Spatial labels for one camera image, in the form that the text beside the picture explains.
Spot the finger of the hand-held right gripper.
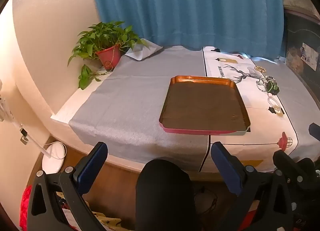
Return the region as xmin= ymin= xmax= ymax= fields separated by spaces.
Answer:
xmin=272 ymin=150 xmax=317 ymax=191

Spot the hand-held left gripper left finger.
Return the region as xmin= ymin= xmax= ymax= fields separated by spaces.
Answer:
xmin=26 ymin=141 xmax=109 ymax=231

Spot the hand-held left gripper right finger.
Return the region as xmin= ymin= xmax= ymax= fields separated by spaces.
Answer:
xmin=211 ymin=141 xmax=294 ymax=231

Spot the orange metal tray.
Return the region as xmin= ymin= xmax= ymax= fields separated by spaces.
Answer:
xmin=159 ymin=75 xmax=251 ymax=136

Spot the pearl bead bracelet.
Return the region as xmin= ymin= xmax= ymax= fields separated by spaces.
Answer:
xmin=267 ymin=96 xmax=282 ymax=107

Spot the green bangle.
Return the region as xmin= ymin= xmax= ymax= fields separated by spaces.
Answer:
xmin=265 ymin=82 xmax=280 ymax=95

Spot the white round fan base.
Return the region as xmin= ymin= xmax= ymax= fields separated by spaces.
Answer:
xmin=0 ymin=78 xmax=67 ymax=174

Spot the white printed table runner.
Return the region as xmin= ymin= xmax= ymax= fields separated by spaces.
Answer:
xmin=199 ymin=46 xmax=300 ymax=173

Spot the person's black trouser leg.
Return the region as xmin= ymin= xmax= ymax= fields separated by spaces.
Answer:
xmin=135 ymin=159 xmax=197 ymax=231

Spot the red floral blanket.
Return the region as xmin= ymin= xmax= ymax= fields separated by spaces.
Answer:
xmin=19 ymin=185 xmax=120 ymax=231

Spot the grey table cloth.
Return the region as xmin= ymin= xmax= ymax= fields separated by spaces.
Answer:
xmin=68 ymin=45 xmax=320 ymax=174

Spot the white folded paper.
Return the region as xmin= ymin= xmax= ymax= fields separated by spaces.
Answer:
xmin=124 ymin=38 xmax=164 ymax=61

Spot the black board with stickers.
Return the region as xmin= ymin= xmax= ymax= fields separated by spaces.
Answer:
xmin=284 ymin=8 xmax=320 ymax=96

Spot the potted green plant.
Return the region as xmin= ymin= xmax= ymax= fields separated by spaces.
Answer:
xmin=67 ymin=21 xmax=150 ymax=90

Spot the blue curtain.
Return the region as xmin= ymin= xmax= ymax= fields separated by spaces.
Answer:
xmin=89 ymin=0 xmax=285 ymax=59

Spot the black cable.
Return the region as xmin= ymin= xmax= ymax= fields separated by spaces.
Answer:
xmin=194 ymin=187 xmax=218 ymax=214

